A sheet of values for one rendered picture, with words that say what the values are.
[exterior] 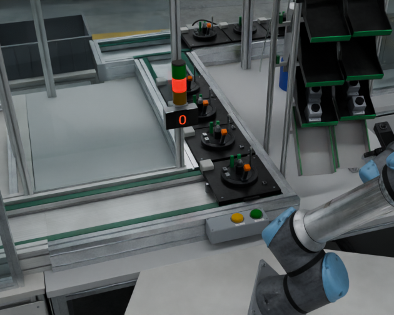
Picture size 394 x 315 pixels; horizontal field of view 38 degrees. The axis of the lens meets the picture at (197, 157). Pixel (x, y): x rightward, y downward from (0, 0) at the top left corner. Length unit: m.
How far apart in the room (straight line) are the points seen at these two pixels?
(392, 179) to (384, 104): 1.69
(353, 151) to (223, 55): 1.24
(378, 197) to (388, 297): 0.67
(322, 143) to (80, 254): 0.97
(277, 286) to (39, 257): 0.80
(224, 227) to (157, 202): 0.31
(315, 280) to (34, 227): 1.03
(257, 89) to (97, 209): 1.23
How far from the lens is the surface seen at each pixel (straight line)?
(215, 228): 1.93
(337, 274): 1.53
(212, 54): 3.20
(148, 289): 1.88
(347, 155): 2.22
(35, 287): 1.96
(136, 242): 1.96
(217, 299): 1.85
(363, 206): 1.35
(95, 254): 1.96
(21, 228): 2.10
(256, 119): 2.72
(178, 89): 1.98
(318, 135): 2.19
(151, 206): 2.10
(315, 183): 2.33
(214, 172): 2.16
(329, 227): 1.41
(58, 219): 2.10
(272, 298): 1.59
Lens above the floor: 2.24
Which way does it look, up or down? 35 degrees down
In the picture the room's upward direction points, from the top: 1 degrees counter-clockwise
